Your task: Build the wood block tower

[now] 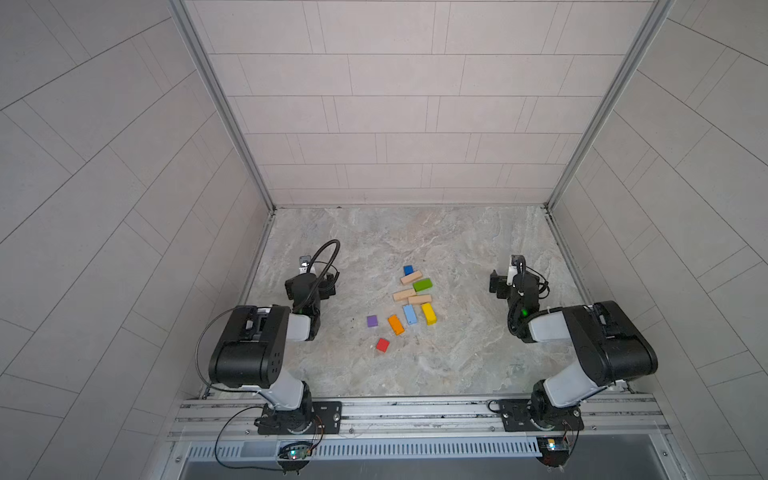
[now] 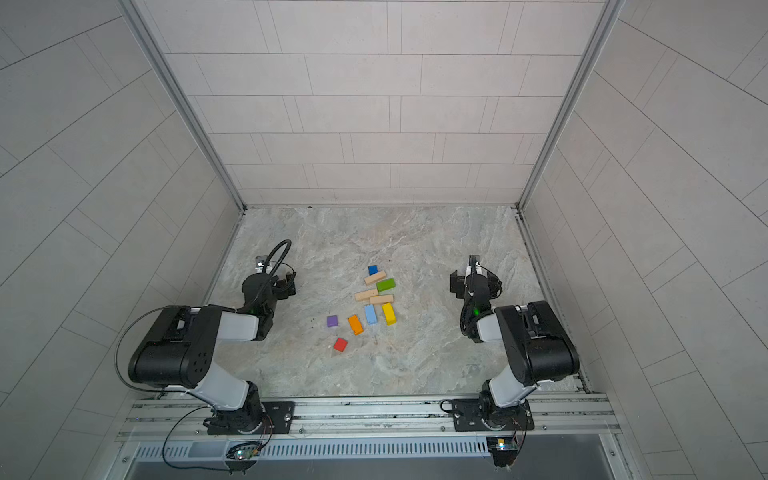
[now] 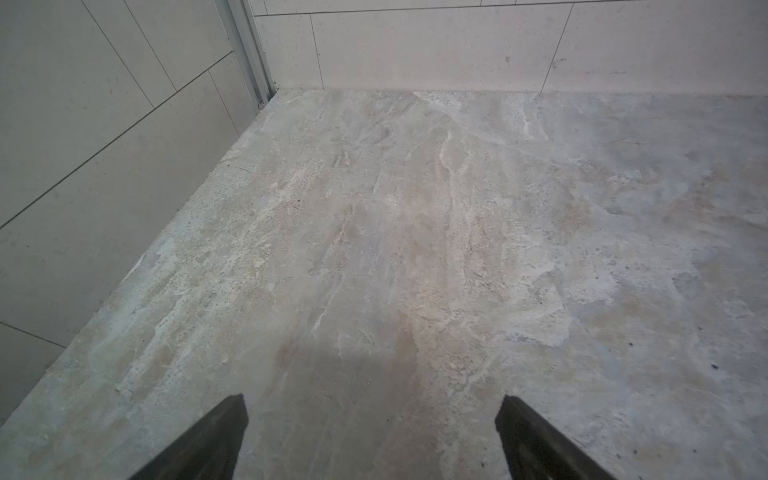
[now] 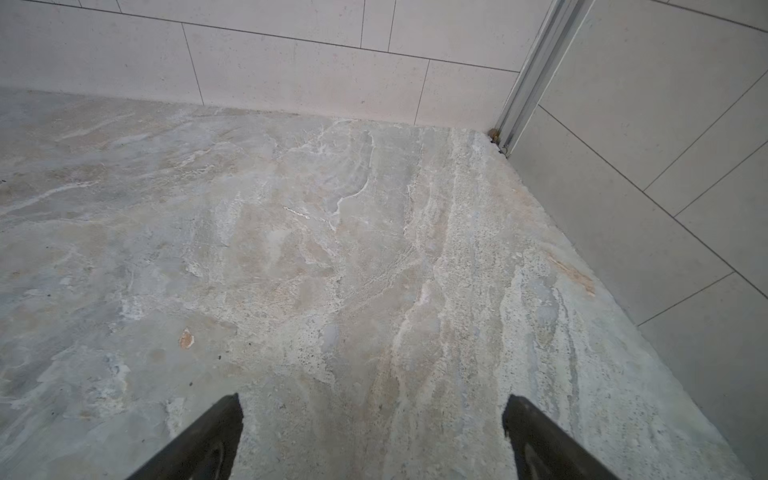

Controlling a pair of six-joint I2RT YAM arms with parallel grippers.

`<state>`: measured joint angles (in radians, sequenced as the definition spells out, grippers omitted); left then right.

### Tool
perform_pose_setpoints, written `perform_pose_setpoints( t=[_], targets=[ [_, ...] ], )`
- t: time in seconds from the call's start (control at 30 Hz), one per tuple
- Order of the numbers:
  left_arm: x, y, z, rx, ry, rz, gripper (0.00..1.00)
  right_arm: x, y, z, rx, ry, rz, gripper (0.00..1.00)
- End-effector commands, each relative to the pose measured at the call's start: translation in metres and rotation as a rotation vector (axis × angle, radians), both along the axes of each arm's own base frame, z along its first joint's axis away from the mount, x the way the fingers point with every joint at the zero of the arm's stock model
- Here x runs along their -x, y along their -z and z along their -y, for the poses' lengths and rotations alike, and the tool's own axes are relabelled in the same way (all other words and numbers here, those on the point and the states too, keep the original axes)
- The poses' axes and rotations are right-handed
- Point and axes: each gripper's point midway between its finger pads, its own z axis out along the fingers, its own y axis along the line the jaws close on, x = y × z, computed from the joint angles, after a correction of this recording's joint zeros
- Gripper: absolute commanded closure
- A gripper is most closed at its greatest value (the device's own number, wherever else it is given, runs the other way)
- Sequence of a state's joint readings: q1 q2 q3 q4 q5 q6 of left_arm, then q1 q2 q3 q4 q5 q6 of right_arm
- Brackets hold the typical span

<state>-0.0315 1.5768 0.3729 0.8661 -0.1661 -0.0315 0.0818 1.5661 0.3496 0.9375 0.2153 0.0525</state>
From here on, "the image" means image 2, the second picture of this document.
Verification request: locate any controller board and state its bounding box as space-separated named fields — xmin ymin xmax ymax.
xmin=486 ymin=437 xmax=520 ymax=468
xmin=226 ymin=441 xmax=262 ymax=461

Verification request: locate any yellow wood block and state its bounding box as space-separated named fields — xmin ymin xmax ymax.
xmin=382 ymin=303 xmax=397 ymax=325

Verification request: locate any orange wood block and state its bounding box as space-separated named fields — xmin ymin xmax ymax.
xmin=348 ymin=315 xmax=364 ymax=336

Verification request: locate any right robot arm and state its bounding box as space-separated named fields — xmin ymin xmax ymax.
xmin=448 ymin=265 xmax=580 ymax=432

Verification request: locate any green wood block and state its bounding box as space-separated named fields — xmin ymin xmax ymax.
xmin=376 ymin=278 xmax=396 ymax=292

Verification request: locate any natural wood block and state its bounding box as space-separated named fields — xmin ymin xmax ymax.
xmin=354 ymin=289 xmax=379 ymax=301
xmin=364 ymin=271 xmax=387 ymax=285
xmin=369 ymin=294 xmax=394 ymax=305

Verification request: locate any right controller board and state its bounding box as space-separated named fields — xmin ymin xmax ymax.
xmin=486 ymin=437 xmax=520 ymax=468

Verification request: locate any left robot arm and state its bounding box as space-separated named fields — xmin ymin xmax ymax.
xmin=127 ymin=270 xmax=296 ymax=435

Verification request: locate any left controller board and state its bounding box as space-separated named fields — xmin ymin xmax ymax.
xmin=226 ymin=441 xmax=262 ymax=461

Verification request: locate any aluminium mounting rail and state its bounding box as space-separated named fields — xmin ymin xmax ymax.
xmin=116 ymin=392 xmax=621 ymax=441

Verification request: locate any light blue wood block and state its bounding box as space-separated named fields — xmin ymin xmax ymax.
xmin=364 ymin=304 xmax=378 ymax=325

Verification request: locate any vent grille strip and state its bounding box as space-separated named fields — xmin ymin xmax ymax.
xmin=134 ymin=437 xmax=490 ymax=464

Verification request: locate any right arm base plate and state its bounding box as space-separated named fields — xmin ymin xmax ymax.
xmin=451 ymin=399 xmax=535 ymax=432

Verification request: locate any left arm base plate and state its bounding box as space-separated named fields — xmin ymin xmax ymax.
xmin=203 ymin=401 xmax=295 ymax=435

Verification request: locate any red wood cube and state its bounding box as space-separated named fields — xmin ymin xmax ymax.
xmin=334 ymin=338 xmax=348 ymax=352

